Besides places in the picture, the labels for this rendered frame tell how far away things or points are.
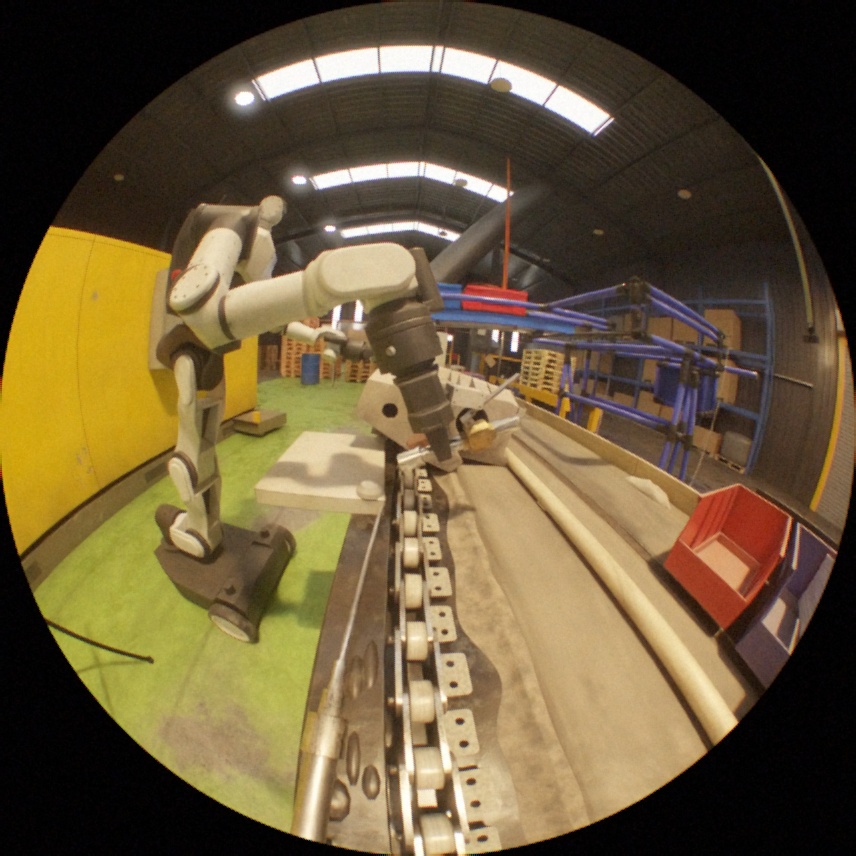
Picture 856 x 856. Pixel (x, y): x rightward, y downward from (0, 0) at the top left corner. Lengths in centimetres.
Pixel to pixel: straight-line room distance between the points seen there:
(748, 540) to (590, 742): 59
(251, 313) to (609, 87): 931
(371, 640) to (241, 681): 92
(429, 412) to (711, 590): 49
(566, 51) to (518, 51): 119
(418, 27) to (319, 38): 232
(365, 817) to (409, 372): 44
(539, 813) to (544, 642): 20
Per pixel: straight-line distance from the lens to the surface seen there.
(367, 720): 24
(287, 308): 33
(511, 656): 30
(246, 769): 111
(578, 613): 37
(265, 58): 983
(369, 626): 27
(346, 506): 40
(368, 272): 30
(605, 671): 34
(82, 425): 215
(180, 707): 124
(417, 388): 30
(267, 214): 82
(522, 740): 29
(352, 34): 934
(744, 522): 78
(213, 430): 96
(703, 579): 48
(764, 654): 48
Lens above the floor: 101
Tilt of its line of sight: 16 degrees down
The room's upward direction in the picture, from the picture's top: 7 degrees clockwise
